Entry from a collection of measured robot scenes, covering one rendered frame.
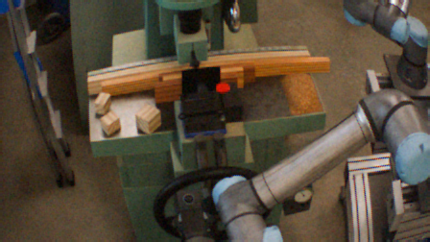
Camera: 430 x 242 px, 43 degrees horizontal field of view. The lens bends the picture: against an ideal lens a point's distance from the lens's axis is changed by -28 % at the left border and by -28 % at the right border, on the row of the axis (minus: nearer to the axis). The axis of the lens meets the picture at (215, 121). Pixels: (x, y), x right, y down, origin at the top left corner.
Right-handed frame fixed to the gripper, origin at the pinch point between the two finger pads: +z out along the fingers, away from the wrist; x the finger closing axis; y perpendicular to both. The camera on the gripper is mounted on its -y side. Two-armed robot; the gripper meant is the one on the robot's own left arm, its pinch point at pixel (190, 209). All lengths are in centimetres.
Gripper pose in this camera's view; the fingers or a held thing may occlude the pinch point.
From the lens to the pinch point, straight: 153.5
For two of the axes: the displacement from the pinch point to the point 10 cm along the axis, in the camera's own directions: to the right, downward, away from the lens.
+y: 1.1, 9.6, 2.5
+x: 9.9, -1.3, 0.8
